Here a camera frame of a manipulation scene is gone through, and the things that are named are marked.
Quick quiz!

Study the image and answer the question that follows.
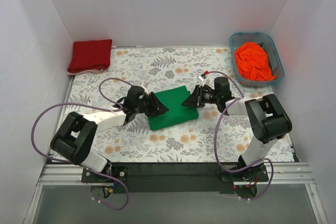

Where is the green t-shirt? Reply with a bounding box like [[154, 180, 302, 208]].
[[149, 86, 199, 131]]

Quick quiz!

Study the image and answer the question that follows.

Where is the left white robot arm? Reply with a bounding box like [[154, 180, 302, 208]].
[[50, 86, 169, 182]]

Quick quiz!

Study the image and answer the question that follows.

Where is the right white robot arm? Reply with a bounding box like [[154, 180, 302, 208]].
[[182, 77, 292, 181]]

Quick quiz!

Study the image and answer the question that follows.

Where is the floral table mat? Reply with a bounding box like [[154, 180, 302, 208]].
[[51, 47, 300, 163]]

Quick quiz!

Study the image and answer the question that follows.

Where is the folded pink cloth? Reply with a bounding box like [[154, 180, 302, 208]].
[[67, 68, 105, 76]]

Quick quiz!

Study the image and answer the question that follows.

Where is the orange t-shirt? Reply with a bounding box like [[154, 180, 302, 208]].
[[234, 42, 276, 81]]

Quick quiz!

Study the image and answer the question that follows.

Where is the blue plastic bin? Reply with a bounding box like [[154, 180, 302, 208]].
[[229, 32, 284, 87]]

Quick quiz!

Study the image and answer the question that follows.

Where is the folded red t-shirt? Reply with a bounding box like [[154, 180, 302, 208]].
[[68, 39, 112, 70]]

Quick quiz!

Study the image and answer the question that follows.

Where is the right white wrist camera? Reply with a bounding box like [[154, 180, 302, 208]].
[[198, 73, 209, 87]]

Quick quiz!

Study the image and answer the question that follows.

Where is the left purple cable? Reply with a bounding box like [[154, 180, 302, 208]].
[[30, 77, 130, 211]]

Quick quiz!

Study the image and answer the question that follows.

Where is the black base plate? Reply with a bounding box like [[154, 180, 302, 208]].
[[81, 162, 268, 195]]

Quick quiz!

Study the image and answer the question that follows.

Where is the aluminium frame rail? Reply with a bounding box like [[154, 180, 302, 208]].
[[38, 162, 316, 186]]

